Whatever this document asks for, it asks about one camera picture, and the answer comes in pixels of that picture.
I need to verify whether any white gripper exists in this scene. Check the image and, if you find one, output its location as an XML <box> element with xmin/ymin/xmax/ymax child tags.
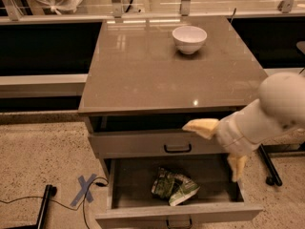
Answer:
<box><xmin>182</xmin><ymin>112</ymin><xmax>259</xmax><ymax>182</ymax></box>

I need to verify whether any green jalapeno chip bag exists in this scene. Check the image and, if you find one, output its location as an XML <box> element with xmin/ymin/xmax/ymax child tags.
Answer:
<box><xmin>152</xmin><ymin>167</ymin><xmax>200</xmax><ymax>206</ymax></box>

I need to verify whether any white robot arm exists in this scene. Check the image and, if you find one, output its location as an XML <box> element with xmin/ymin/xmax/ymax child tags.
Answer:
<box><xmin>182</xmin><ymin>73</ymin><xmax>305</xmax><ymax>181</ymax></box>

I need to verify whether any grey top drawer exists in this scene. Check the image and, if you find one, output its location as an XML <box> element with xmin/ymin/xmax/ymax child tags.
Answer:
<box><xmin>89</xmin><ymin>130</ymin><xmax>224</xmax><ymax>158</ymax></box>

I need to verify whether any grey drawer cabinet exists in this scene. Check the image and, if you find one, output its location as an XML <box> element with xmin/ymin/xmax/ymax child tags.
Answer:
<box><xmin>77</xmin><ymin>14</ymin><xmax>275</xmax><ymax>229</ymax></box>

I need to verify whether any open grey middle drawer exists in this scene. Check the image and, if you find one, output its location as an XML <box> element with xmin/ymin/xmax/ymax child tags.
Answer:
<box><xmin>94</xmin><ymin>152</ymin><xmax>264</xmax><ymax>229</ymax></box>

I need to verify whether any black stand leg right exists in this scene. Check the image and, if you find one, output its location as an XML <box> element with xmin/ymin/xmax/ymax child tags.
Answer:
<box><xmin>258</xmin><ymin>145</ymin><xmax>283</xmax><ymax>187</ymax></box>

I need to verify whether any black stand leg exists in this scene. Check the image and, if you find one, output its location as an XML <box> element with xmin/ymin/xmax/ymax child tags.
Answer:
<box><xmin>6</xmin><ymin>184</ymin><xmax>58</xmax><ymax>229</ymax></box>
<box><xmin>258</xmin><ymin>145</ymin><xmax>283</xmax><ymax>187</ymax></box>

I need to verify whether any white ceramic bowl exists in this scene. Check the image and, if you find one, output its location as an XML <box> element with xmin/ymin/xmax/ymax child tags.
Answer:
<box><xmin>172</xmin><ymin>26</ymin><xmax>208</xmax><ymax>54</ymax></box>

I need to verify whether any blue tape cross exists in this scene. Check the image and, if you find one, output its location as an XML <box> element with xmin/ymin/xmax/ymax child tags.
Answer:
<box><xmin>71</xmin><ymin>174</ymin><xmax>96</xmax><ymax>207</ymax></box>

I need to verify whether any black stand leg left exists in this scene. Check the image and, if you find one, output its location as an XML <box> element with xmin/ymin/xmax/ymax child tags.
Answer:
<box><xmin>6</xmin><ymin>184</ymin><xmax>58</xmax><ymax>229</ymax></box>

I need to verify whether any black top drawer handle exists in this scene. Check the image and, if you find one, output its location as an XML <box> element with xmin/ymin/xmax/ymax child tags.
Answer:
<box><xmin>163</xmin><ymin>144</ymin><xmax>193</xmax><ymax>154</ymax></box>

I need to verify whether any black drawer handle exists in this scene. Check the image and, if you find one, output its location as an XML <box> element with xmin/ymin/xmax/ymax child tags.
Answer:
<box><xmin>166</xmin><ymin>219</ymin><xmax>193</xmax><ymax>229</ymax></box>
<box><xmin>163</xmin><ymin>144</ymin><xmax>193</xmax><ymax>154</ymax></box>

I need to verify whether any black middle drawer handle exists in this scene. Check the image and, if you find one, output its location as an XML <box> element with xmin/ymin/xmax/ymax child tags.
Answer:
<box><xmin>166</xmin><ymin>219</ymin><xmax>193</xmax><ymax>229</ymax></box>

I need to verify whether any black floor cable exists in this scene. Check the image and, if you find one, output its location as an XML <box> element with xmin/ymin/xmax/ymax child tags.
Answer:
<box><xmin>0</xmin><ymin>177</ymin><xmax>110</xmax><ymax>229</ymax></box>

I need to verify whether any metal railing post centre-left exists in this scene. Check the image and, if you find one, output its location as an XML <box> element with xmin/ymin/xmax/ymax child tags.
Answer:
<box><xmin>112</xmin><ymin>0</ymin><xmax>123</xmax><ymax>18</ymax></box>

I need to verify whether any metal railing post left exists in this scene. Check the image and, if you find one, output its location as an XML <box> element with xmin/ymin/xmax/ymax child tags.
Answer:
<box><xmin>2</xmin><ymin>0</ymin><xmax>23</xmax><ymax>21</ymax></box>

